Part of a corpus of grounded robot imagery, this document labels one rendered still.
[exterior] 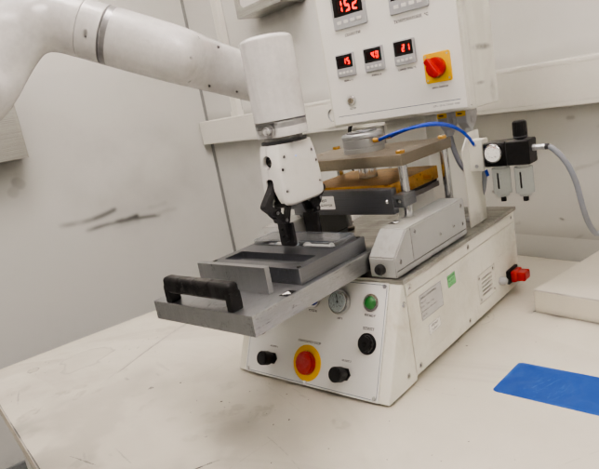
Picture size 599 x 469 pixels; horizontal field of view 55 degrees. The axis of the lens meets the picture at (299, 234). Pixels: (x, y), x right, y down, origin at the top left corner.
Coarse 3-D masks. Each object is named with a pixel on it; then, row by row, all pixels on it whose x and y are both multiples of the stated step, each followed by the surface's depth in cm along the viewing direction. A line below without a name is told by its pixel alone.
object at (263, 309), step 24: (216, 264) 88; (240, 264) 85; (360, 264) 92; (240, 288) 85; (264, 288) 82; (288, 288) 82; (312, 288) 83; (336, 288) 87; (168, 312) 87; (192, 312) 83; (216, 312) 79; (240, 312) 77; (264, 312) 76; (288, 312) 79
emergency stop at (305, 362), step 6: (300, 354) 99; (306, 354) 98; (312, 354) 99; (300, 360) 99; (306, 360) 98; (312, 360) 98; (300, 366) 99; (306, 366) 98; (312, 366) 98; (300, 372) 99; (306, 372) 98; (312, 372) 98
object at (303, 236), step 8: (272, 232) 105; (296, 232) 102; (304, 232) 100; (312, 232) 99; (280, 240) 98; (304, 240) 94; (312, 240) 93; (320, 240) 92; (328, 240) 92; (336, 240) 91
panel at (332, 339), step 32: (352, 288) 95; (384, 288) 91; (288, 320) 104; (320, 320) 99; (352, 320) 94; (384, 320) 90; (256, 352) 108; (288, 352) 102; (320, 352) 98; (352, 352) 94; (320, 384) 97; (352, 384) 93
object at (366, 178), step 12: (372, 168) 110; (384, 168) 119; (396, 168) 116; (408, 168) 113; (420, 168) 110; (432, 168) 110; (336, 180) 116; (348, 180) 113; (360, 180) 110; (372, 180) 107; (384, 180) 105; (396, 180) 102; (420, 180) 107; (432, 180) 110; (396, 192) 101; (420, 192) 107
